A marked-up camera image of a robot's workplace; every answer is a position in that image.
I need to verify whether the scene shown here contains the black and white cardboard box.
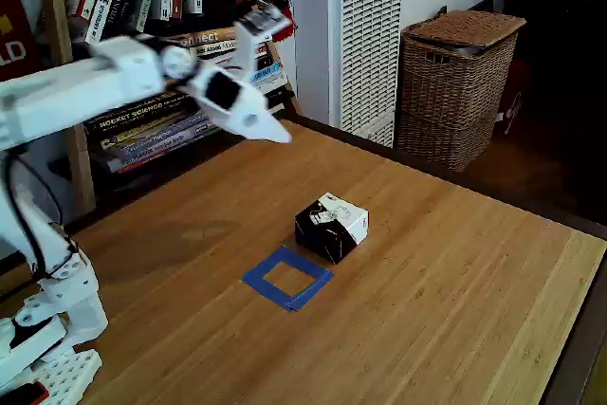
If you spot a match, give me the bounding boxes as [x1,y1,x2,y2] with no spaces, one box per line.
[293,192,370,265]

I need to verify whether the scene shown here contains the blue tape square target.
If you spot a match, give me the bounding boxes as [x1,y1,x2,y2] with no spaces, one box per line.
[241,246,336,314]

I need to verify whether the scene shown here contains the light blue spine book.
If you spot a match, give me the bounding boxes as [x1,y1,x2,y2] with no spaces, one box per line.
[248,64,286,87]

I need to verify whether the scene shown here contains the black rocket science book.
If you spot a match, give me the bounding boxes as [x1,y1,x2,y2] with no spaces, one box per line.
[83,91,203,135]

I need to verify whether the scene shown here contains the white louvred heater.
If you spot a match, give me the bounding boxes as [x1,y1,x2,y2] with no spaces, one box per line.
[326,0,407,148]

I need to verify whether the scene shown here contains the brown wicker basket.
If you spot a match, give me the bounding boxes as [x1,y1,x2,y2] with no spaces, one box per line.
[395,9,527,173]

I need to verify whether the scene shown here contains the big red book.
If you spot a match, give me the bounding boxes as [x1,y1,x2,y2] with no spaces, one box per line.
[0,0,43,83]

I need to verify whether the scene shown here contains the red and black clamp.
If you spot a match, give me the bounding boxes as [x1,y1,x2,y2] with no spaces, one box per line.
[0,379,49,405]

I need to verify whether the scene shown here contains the camera on white mount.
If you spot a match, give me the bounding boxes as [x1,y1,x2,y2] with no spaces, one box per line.
[233,3,296,75]

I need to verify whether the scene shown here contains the white perforated base plate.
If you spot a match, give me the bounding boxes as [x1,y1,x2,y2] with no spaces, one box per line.
[26,346,103,405]

